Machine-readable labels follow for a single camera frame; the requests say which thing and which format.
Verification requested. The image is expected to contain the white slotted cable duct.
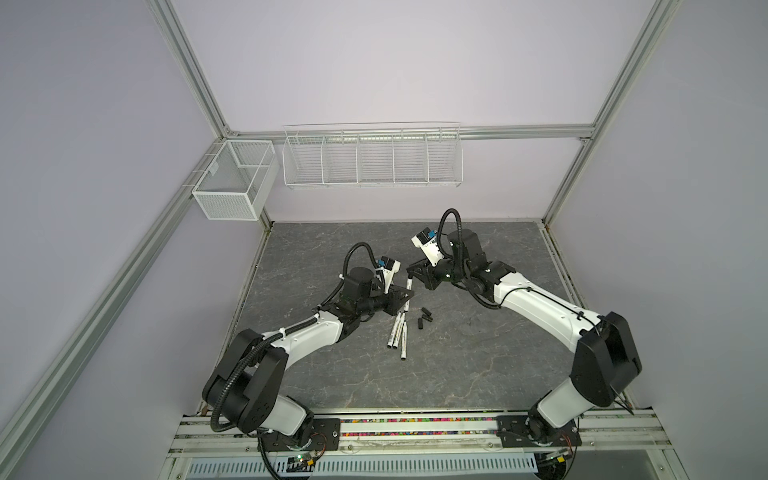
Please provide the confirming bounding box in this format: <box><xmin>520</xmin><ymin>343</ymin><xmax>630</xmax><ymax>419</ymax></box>
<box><xmin>186</xmin><ymin>452</ymin><xmax>538</xmax><ymax>479</ymax></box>

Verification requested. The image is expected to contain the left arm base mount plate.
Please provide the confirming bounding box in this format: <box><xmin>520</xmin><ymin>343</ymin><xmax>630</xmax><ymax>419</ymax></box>
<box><xmin>263</xmin><ymin>415</ymin><xmax>341</xmax><ymax>452</ymax></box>

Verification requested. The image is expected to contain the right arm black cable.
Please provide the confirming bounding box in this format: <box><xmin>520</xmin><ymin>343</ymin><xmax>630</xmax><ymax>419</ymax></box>
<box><xmin>435</xmin><ymin>207</ymin><xmax>601</xmax><ymax>328</ymax></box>

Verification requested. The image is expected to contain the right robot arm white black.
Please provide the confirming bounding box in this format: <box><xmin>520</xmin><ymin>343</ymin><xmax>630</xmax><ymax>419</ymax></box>
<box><xmin>407</xmin><ymin>228</ymin><xmax>642</xmax><ymax>446</ymax></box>

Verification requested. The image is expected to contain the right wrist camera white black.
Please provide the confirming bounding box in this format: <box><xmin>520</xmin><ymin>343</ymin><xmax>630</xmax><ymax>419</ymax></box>
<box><xmin>411</xmin><ymin>227</ymin><xmax>444</xmax><ymax>267</ymax></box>

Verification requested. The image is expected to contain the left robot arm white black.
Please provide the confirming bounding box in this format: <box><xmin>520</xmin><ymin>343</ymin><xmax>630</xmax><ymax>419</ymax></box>
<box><xmin>202</xmin><ymin>267</ymin><xmax>415</xmax><ymax>444</ymax></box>

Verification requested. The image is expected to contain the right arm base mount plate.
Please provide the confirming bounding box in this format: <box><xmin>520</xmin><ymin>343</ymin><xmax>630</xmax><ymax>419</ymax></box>
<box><xmin>496</xmin><ymin>414</ymin><xmax>582</xmax><ymax>448</ymax></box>

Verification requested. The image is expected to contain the long white wire basket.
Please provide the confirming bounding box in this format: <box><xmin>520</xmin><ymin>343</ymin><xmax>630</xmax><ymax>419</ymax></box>
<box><xmin>283</xmin><ymin>122</ymin><xmax>464</xmax><ymax>188</ymax></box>

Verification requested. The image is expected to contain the small white mesh basket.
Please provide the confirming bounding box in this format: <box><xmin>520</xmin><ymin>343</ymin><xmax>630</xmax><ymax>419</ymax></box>
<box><xmin>193</xmin><ymin>140</ymin><xmax>279</xmax><ymax>221</ymax></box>

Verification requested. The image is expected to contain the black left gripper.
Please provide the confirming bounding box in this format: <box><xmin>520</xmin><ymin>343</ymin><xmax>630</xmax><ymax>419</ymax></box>
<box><xmin>356</xmin><ymin>280</ymin><xmax>411</xmax><ymax>315</ymax></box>

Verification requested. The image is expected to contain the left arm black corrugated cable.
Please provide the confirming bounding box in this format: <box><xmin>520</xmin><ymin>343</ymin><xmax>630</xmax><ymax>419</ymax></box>
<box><xmin>208</xmin><ymin>241</ymin><xmax>380</xmax><ymax>433</ymax></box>

